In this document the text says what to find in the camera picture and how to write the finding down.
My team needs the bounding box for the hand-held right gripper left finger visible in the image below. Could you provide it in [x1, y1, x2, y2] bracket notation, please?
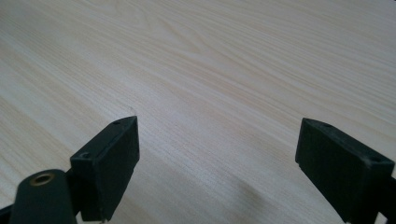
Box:
[69, 115, 141, 222]

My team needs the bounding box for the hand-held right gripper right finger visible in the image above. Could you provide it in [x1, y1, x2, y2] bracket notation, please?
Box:
[294, 117, 396, 224]

